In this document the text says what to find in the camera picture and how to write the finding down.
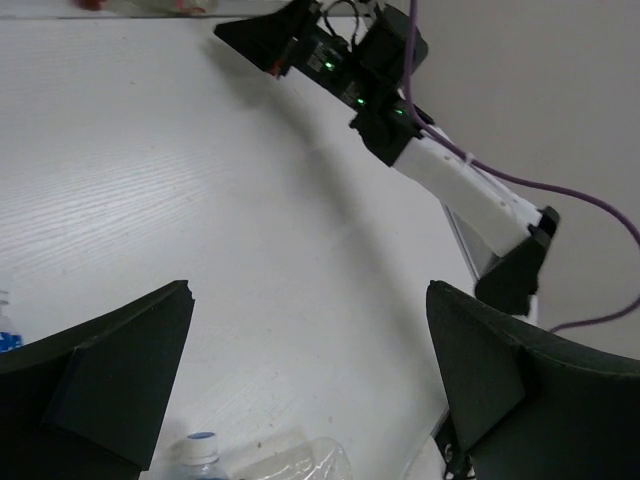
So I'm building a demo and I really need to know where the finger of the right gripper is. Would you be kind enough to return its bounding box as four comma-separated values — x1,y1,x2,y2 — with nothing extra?
213,0,313,75

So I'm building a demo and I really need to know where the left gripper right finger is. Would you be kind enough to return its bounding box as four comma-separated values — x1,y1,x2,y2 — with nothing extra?
426,281,639,479

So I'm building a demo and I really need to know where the red cap brown label bottle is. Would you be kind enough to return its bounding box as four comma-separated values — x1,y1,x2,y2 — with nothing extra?
73,0,219,17

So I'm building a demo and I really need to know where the clear bottle without label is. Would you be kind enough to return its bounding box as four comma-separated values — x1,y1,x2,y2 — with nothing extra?
222,427,354,480

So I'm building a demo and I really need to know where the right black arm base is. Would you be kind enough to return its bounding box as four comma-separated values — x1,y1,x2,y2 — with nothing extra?
432,411,476,480

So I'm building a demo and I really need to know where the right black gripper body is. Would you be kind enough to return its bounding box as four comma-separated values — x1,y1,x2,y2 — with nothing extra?
272,0,430,111

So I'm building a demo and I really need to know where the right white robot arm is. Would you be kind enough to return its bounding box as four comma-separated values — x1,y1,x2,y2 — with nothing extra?
213,1,559,323

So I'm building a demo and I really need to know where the blue label bottle upper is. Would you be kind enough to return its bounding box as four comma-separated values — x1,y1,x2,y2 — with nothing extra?
170,431,228,480

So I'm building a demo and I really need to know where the blue label bottle lower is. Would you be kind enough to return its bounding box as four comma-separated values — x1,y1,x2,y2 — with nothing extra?
0,287,24,353

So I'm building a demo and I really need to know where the blue label bottle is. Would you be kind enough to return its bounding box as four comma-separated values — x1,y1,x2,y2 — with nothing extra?
0,287,24,353
170,431,228,480

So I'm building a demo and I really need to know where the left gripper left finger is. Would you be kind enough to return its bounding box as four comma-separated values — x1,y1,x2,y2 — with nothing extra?
1,280,194,479

